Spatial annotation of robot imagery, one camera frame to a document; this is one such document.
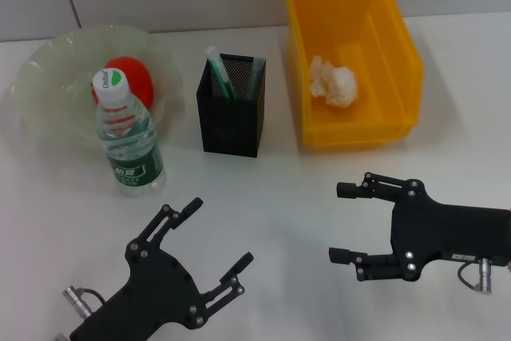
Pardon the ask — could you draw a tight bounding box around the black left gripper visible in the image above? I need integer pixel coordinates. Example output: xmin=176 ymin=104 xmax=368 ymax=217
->
xmin=69 ymin=196 xmax=256 ymax=341

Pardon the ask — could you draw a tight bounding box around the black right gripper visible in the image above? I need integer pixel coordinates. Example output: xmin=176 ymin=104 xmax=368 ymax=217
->
xmin=327 ymin=172 xmax=511 ymax=283

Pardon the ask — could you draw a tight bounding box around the clear green-label water bottle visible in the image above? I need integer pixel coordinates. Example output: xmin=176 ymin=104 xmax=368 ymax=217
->
xmin=91 ymin=67 xmax=167 ymax=198

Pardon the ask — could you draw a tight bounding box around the white paper ball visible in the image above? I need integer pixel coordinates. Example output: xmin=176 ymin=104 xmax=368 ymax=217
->
xmin=309 ymin=55 xmax=359 ymax=109

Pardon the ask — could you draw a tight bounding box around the mint green pen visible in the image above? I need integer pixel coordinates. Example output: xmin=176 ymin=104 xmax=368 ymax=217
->
xmin=204 ymin=45 xmax=239 ymax=100

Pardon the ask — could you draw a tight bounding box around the grey marker pen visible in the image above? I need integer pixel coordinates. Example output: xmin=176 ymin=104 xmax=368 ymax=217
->
xmin=244 ymin=57 xmax=267 ymax=101

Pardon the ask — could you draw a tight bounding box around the red-orange fruit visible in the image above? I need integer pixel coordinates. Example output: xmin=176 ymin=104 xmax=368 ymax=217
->
xmin=90 ymin=56 xmax=155 ymax=109

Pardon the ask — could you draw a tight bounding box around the black mesh pen holder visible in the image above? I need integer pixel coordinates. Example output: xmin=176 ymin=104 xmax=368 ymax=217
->
xmin=195 ymin=52 xmax=267 ymax=158

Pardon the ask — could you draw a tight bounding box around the pale green glass fruit plate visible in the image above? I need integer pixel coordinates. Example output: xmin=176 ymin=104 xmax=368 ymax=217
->
xmin=6 ymin=24 xmax=188 ymax=150

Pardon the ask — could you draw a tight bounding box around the yellow plastic bin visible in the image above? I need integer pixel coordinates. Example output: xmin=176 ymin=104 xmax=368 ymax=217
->
xmin=282 ymin=0 xmax=425 ymax=153

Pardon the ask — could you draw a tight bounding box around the silver right wrist connector plug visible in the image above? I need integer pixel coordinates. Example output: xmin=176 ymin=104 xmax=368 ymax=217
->
xmin=477 ymin=258 xmax=493 ymax=294

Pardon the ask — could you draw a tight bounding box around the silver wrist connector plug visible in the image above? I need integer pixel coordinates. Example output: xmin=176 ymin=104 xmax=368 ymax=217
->
xmin=477 ymin=258 xmax=493 ymax=294
xmin=62 ymin=285 xmax=92 ymax=311

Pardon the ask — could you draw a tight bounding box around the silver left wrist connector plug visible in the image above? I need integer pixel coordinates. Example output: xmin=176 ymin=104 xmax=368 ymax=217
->
xmin=62 ymin=285 xmax=92 ymax=311

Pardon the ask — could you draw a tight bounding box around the thin right gripper cable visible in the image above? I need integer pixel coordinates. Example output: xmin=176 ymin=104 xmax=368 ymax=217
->
xmin=456 ymin=260 xmax=482 ymax=290

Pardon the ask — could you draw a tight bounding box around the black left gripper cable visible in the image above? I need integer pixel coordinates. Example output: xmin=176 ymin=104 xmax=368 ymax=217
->
xmin=78 ymin=287 xmax=108 ymax=307

